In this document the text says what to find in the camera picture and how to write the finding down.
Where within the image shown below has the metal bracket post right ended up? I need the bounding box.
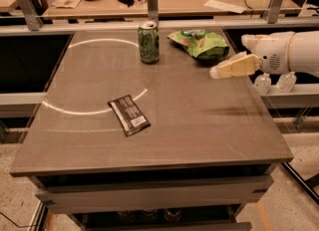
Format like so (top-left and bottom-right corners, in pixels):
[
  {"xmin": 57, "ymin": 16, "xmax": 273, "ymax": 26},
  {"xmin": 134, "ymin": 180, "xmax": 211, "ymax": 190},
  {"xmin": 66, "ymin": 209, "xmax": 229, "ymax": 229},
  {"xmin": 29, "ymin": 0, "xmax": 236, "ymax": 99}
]
[{"xmin": 264, "ymin": 0, "xmax": 283, "ymax": 24}]

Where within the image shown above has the black rxbar chocolate wrapper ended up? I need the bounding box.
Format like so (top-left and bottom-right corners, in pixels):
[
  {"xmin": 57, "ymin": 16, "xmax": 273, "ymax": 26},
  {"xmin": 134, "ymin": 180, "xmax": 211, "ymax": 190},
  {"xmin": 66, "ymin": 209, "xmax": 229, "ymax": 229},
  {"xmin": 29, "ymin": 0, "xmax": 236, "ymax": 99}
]
[{"xmin": 108, "ymin": 95, "xmax": 151, "ymax": 136}]

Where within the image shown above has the small paper card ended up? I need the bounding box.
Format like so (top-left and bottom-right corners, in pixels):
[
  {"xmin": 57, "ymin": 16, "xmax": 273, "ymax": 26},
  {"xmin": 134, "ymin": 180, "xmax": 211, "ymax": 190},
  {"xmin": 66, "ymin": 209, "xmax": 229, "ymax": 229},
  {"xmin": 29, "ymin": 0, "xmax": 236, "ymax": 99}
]
[{"xmin": 55, "ymin": 0, "xmax": 82, "ymax": 9}]

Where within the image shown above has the grey table drawer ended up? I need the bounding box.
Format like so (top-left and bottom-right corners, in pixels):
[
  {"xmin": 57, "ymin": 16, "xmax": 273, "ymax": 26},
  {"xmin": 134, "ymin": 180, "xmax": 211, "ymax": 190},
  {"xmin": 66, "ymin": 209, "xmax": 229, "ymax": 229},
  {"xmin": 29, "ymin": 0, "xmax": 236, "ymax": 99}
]
[{"xmin": 36, "ymin": 175, "xmax": 273, "ymax": 214}]

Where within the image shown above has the metal bracket post middle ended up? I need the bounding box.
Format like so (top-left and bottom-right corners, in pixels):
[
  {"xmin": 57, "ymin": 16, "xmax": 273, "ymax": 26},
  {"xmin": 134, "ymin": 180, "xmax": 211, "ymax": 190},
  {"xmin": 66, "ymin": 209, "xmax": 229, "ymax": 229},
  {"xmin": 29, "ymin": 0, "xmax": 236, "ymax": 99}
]
[{"xmin": 148, "ymin": 0, "xmax": 159, "ymax": 23}]

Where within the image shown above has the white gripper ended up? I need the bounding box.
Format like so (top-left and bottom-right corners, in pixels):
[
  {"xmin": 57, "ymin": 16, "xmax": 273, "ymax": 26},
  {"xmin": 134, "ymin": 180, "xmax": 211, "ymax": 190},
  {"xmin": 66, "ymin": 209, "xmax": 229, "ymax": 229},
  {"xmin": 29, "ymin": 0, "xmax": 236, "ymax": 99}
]
[{"xmin": 209, "ymin": 32, "xmax": 295, "ymax": 79}]

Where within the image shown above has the white paper sheet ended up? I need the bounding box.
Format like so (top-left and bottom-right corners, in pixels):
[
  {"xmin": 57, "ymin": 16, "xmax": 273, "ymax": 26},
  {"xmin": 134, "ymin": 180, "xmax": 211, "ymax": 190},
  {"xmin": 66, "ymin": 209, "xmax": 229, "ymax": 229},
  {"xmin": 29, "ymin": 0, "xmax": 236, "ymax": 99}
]
[{"xmin": 204, "ymin": 0, "xmax": 245, "ymax": 14}]

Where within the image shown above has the clear plastic bottle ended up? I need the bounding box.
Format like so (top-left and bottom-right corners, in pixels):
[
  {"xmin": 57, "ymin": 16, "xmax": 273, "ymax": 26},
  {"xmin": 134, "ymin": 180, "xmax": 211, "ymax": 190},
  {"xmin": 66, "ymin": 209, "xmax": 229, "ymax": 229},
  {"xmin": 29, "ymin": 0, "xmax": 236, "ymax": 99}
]
[
  {"xmin": 254, "ymin": 73, "xmax": 271, "ymax": 95},
  {"xmin": 276, "ymin": 72, "xmax": 297, "ymax": 93}
]

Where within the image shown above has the green chip bag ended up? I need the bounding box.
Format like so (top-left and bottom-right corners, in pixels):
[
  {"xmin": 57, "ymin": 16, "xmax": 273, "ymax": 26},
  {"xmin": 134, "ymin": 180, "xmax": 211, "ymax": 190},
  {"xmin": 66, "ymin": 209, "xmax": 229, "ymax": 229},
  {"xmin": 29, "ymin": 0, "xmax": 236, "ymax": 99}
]
[{"xmin": 167, "ymin": 29, "xmax": 229, "ymax": 60}]

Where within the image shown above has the metal bracket post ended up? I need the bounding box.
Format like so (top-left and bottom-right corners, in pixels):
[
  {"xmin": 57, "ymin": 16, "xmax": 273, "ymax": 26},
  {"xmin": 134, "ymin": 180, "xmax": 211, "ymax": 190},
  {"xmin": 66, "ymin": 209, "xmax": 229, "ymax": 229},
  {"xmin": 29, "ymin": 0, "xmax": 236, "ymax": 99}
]
[
  {"xmin": 148, "ymin": 0, "xmax": 159, "ymax": 23},
  {"xmin": 264, "ymin": 0, "xmax": 283, "ymax": 24},
  {"xmin": 17, "ymin": 0, "xmax": 42, "ymax": 31}
]

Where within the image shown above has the metal bracket post left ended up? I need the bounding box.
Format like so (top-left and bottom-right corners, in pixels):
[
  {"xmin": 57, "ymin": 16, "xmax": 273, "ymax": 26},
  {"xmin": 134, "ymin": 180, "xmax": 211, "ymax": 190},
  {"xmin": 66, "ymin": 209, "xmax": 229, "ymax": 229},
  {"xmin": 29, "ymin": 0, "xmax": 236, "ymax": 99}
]
[{"xmin": 17, "ymin": 0, "xmax": 42, "ymax": 31}]

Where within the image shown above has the green soda can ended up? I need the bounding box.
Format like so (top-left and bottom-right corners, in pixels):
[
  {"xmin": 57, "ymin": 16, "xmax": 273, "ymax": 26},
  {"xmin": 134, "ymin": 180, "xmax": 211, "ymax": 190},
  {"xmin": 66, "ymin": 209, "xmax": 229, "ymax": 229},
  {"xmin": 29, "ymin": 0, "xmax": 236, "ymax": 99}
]
[{"xmin": 138, "ymin": 21, "xmax": 160, "ymax": 64}]

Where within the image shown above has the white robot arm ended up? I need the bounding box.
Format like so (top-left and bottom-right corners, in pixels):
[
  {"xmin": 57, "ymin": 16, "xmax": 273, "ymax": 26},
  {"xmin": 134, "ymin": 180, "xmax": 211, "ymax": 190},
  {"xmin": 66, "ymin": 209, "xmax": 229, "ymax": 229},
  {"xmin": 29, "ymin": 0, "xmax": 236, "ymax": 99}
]
[{"xmin": 209, "ymin": 31, "xmax": 319, "ymax": 79}]

